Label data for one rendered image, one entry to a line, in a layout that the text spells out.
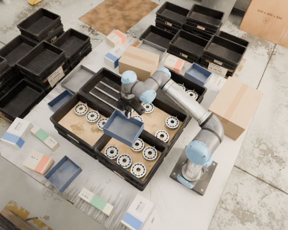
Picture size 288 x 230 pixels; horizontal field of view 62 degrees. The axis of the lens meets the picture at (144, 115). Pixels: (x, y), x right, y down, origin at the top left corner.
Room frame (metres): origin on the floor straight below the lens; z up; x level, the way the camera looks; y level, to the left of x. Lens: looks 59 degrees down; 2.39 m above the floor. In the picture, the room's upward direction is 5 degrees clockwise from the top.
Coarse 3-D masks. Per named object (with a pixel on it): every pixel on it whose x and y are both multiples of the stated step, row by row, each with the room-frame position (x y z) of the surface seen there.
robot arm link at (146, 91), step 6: (150, 78) 0.78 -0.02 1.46; (138, 84) 0.73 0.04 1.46; (144, 84) 0.74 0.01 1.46; (150, 84) 0.74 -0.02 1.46; (156, 84) 0.75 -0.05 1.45; (132, 90) 0.71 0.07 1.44; (138, 90) 0.70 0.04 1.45; (144, 90) 0.70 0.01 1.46; (150, 90) 0.70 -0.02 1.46; (138, 96) 0.68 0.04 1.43; (144, 96) 0.67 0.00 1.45; (150, 96) 0.67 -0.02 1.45; (144, 102) 0.66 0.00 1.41; (150, 102) 0.67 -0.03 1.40
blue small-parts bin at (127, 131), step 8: (120, 112) 0.76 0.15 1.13; (112, 120) 0.73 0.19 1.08; (120, 120) 0.74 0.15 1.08; (128, 120) 0.74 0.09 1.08; (136, 120) 0.72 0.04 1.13; (104, 128) 0.64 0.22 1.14; (112, 128) 0.68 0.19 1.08; (120, 128) 0.68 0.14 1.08; (128, 128) 0.69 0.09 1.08; (136, 128) 0.69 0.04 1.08; (112, 136) 0.62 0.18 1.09; (120, 136) 0.59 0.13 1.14; (128, 136) 0.63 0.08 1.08; (136, 136) 0.61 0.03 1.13; (128, 144) 0.57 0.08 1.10
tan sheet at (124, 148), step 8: (112, 144) 0.68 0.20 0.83; (120, 144) 0.68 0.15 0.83; (144, 144) 0.70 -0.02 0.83; (112, 152) 0.62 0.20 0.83; (120, 152) 0.62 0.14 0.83; (128, 152) 0.63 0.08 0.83; (160, 152) 0.65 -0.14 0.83; (136, 160) 0.57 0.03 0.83; (144, 160) 0.58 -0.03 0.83; (128, 168) 0.51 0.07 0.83; (144, 176) 0.47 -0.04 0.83
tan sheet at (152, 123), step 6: (156, 108) 1.01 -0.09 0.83; (132, 114) 0.94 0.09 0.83; (138, 114) 0.94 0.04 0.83; (156, 114) 0.96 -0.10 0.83; (162, 114) 0.96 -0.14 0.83; (144, 120) 0.89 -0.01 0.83; (150, 120) 0.90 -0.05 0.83; (156, 120) 0.90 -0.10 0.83; (162, 120) 0.90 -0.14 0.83; (144, 126) 0.84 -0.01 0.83; (150, 126) 0.85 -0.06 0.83; (156, 126) 0.85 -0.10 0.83; (162, 126) 0.85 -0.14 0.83; (150, 132) 0.80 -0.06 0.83; (168, 132) 0.81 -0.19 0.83; (174, 132) 0.81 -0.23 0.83
